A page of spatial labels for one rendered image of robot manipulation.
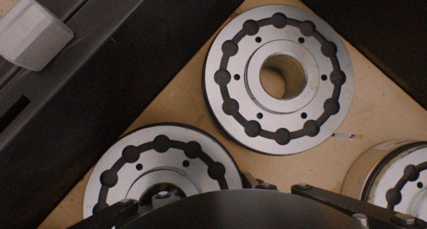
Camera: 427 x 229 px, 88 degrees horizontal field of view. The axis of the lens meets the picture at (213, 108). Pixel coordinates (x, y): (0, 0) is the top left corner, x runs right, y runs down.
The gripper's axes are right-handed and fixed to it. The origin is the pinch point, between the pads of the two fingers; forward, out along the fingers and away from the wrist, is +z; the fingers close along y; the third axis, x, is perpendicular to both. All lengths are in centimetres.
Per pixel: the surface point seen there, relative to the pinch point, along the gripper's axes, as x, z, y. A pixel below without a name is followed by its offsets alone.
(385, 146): 2.2, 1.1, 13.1
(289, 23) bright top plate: 11.2, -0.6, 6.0
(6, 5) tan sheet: 15.4, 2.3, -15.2
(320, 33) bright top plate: 10.4, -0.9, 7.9
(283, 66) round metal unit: 8.7, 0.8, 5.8
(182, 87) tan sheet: 7.9, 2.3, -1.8
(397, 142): 2.4, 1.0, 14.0
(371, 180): 0.2, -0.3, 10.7
